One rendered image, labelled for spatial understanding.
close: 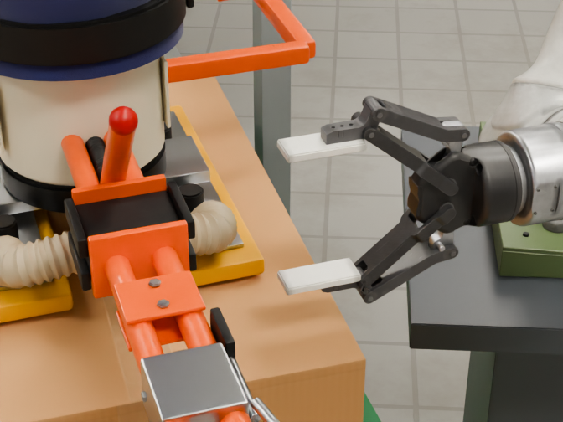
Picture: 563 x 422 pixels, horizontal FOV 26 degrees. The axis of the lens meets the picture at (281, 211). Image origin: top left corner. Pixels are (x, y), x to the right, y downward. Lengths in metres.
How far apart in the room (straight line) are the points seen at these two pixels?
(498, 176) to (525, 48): 2.89
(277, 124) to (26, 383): 1.38
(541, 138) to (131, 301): 0.40
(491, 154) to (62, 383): 0.43
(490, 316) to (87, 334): 0.55
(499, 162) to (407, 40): 2.89
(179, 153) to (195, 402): 0.51
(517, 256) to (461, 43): 2.44
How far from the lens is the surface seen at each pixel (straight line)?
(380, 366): 2.58
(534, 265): 1.57
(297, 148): 1.01
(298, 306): 1.18
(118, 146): 0.99
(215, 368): 0.87
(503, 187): 1.08
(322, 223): 3.01
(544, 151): 1.10
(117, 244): 0.99
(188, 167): 1.29
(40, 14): 1.10
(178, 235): 1.00
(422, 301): 1.52
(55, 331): 1.17
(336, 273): 1.10
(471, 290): 1.54
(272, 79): 2.37
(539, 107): 1.25
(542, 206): 1.11
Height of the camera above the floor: 1.66
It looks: 33 degrees down
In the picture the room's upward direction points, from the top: straight up
